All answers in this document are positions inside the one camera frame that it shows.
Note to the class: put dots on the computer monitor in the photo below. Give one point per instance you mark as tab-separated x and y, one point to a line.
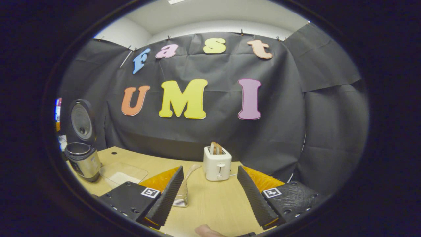
58	108

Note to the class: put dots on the ceiling light panel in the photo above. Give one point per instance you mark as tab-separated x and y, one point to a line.
176	1

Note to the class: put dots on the white toaster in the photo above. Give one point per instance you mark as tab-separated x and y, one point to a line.
217	164

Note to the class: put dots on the wooden spoon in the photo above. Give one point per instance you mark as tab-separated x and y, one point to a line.
192	170

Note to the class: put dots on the silver black rice cooker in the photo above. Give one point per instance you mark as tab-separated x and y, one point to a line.
82	158

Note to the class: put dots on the clear plastic rice container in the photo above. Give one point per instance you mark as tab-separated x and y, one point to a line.
125	168

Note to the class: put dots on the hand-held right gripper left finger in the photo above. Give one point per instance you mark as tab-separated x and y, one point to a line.
169	197

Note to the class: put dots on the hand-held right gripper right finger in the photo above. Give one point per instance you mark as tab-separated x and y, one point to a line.
252	197

